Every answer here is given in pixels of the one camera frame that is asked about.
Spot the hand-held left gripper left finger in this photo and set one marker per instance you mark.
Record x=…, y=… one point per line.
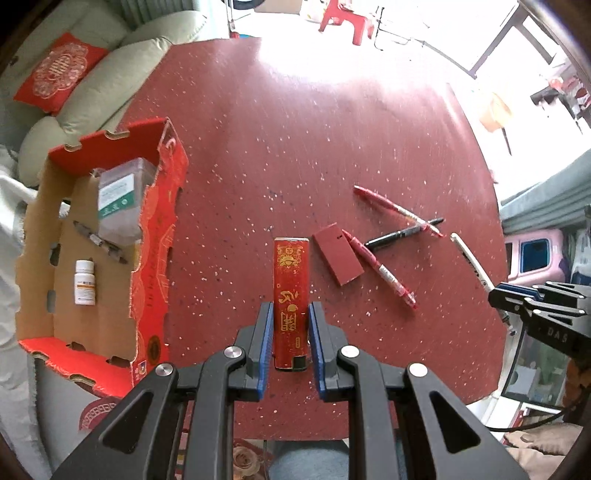
x=264, y=350

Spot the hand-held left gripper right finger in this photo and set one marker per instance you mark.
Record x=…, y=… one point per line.
x=317, y=350

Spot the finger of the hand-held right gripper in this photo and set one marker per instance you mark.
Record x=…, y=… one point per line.
x=510, y=286
x=508, y=299

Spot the white pen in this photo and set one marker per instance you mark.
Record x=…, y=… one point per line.
x=471, y=261

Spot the long red gold-print box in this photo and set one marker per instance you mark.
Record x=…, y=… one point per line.
x=291, y=295

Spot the small dark red box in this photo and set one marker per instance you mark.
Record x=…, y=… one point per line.
x=337, y=256

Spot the red gel pen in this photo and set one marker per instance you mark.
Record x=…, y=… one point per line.
x=383, y=272
x=383, y=201

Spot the black marker pen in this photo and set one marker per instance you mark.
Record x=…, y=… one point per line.
x=392, y=236

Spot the red cardboard box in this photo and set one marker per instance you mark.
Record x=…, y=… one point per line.
x=106, y=314

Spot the white pill bottle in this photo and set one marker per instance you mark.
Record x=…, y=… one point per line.
x=85, y=286

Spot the grey gel pen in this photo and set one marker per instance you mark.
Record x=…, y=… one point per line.
x=99, y=241

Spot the clear plastic container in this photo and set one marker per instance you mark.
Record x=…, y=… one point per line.
x=117, y=198

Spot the pink plastic stool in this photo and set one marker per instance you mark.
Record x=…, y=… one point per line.
x=512, y=267

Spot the teal fabric cover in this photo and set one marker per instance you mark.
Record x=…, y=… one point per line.
x=545, y=203

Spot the artificial roses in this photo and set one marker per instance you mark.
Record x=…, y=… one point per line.
x=242, y=459

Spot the person's blue jeans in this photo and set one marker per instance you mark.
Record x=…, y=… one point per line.
x=309, y=461

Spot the orange plastic bucket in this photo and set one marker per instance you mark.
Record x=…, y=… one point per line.
x=496, y=110

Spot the white grey striped blanket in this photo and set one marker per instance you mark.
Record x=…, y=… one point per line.
x=14, y=230

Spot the red plastic stool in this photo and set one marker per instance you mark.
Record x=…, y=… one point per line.
x=344, y=18

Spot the light green sofa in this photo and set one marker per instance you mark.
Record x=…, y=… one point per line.
x=115, y=69

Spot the red patterned cushion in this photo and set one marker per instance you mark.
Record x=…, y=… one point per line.
x=60, y=71

